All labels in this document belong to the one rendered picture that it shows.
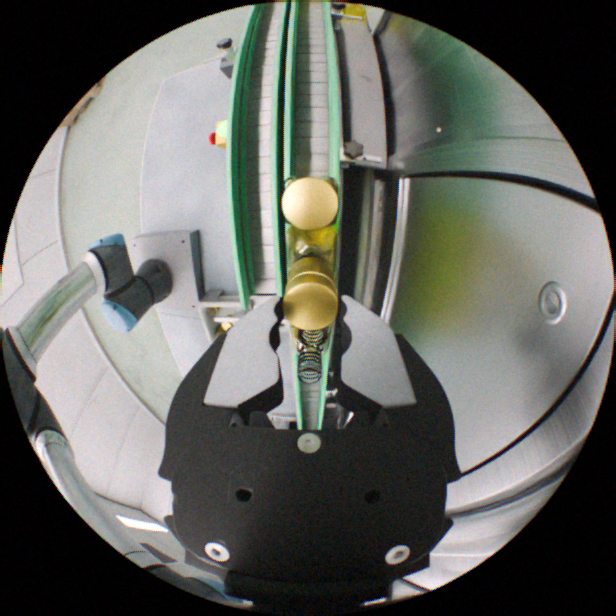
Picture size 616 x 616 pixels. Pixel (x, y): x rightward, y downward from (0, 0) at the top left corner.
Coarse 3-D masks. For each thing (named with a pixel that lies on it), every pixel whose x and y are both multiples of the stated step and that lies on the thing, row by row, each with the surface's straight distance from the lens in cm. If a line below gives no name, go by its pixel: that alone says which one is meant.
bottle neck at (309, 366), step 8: (304, 352) 24; (312, 352) 23; (320, 352) 25; (304, 360) 23; (312, 360) 23; (320, 360) 24; (304, 368) 22; (312, 368) 22; (320, 368) 23; (304, 376) 24; (312, 376) 24; (320, 376) 23
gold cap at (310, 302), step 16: (304, 272) 12; (320, 272) 12; (288, 288) 12; (304, 288) 11; (320, 288) 11; (288, 304) 12; (304, 304) 12; (320, 304) 12; (336, 304) 12; (288, 320) 12; (304, 320) 12; (320, 320) 12
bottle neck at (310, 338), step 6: (300, 330) 18; (306, 330) 20; (312, 330) 21; (318, 330) 21; (324, 330) 18; (300, 336) 19; (306, 336) 20; (312, 336) 20; (318, 336) 20; (324, 336) 19; (300, 342) 19; (306, 342) 19; (312, 342) 19; (318, 342) 19; (324, 342) 19
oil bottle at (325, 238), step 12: (288, 228) 23; (324, 228) 22; (288, 240) 21; (300, 240) 20; (312, 240) 20; (324, 240) 20; (336, 240) 21; (288, 252) 21; (324, 252) 20; (336, 252) 22; (288, 264) 21
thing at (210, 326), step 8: (200, 304) 62; (208, 304) 59; (216, 304) 58; (224, 304) 57; (232, 304) 56; (240, 304) 55; (200, 312) 62; (224, 312) 68; (232, 312) 67; (248, 312) 65; (208, 320) 66; (208, 328) 66; (216, 328) 70; (208, 336) 67
